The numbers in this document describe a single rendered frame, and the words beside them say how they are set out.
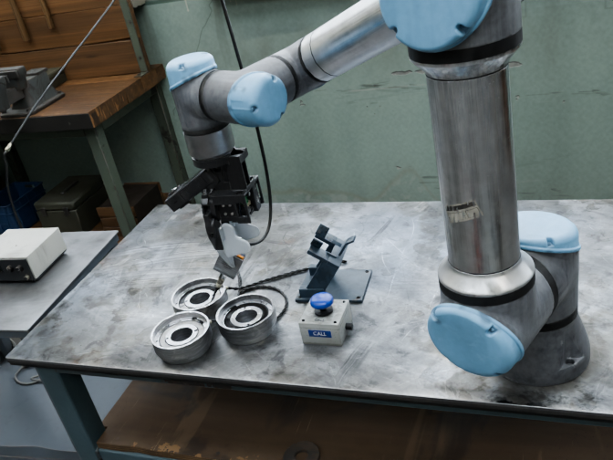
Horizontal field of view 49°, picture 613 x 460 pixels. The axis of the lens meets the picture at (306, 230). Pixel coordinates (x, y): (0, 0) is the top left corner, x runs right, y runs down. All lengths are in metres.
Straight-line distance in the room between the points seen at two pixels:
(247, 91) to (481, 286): 0.40
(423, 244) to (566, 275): 0.48
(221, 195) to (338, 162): 1.79
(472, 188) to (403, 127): 1.97
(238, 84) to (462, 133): 0.35
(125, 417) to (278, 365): 0.51
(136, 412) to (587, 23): 1.89
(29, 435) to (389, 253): 1.27
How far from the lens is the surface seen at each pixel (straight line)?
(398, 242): 1.38
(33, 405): 2.28
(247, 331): 1.16
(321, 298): 1.12
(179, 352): 1.17
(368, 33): 0.92
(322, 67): 0.99
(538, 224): 0.96
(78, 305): 1.47
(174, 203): 1.15
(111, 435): 1.51
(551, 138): 2.68
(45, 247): 1.91
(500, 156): 0.75
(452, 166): 0.75
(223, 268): 1.19
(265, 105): 0.94
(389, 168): 2.80
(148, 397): 1.56
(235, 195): 1.07
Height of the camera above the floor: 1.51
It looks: 29 degrees down
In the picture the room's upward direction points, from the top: 12 degrees counter-clockwise
